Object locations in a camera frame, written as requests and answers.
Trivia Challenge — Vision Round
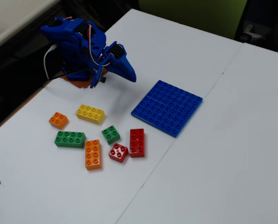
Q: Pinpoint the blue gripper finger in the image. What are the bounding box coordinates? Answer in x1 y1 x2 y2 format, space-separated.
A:
106 55 137 83

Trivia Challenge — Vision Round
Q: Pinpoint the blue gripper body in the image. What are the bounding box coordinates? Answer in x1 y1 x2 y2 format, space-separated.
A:
102 41 127 60

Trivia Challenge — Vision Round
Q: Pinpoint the green 2x4 block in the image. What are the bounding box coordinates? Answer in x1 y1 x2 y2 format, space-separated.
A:
54 131 86 149

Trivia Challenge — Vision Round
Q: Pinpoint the yellow 2x4 block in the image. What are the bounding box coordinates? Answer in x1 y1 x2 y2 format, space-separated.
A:
75 104 106 126

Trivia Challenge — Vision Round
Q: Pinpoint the green 2x2 block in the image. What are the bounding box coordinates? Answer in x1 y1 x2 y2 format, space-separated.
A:
101 125 121 145

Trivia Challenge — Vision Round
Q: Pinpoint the red 2x4 block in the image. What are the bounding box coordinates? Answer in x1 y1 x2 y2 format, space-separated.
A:
128 128 146 158

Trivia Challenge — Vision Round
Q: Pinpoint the red 2x2 block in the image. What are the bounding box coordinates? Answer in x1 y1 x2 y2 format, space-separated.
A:
108 142 129 163

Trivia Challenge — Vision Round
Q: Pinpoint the orange 2x2 block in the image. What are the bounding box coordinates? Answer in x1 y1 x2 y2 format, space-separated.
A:
48 112 69 130

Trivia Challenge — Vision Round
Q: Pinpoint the orange 2x4 block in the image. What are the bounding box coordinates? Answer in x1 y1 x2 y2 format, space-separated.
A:
85 139 102 171

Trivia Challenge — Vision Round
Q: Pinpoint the green chair back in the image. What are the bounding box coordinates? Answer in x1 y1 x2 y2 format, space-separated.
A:
138 0 248 41

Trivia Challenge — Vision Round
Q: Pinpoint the white side table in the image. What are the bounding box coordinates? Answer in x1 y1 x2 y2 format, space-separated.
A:
0 0 60 55

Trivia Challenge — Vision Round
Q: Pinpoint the white board sheet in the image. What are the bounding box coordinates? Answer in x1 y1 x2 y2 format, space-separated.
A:
115 42 278 224
0 8 244 224

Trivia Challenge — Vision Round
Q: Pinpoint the black chair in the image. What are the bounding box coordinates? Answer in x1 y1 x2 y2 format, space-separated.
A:
234 0 278 56

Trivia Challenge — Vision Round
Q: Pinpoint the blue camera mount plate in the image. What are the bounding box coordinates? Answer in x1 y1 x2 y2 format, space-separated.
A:
90 62 107 89

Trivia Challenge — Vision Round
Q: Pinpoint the red servo wire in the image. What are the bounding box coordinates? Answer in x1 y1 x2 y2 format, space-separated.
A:
86 22 102 69

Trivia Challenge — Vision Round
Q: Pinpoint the blue 8x8 base plate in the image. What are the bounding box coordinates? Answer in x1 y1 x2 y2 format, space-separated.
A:
130 80 204 139

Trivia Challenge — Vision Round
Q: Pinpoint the black cable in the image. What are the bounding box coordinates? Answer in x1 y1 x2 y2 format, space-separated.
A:
42 69 93 86

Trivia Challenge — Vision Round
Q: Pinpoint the white cable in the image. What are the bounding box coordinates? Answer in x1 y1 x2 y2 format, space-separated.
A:
43 45 58 80

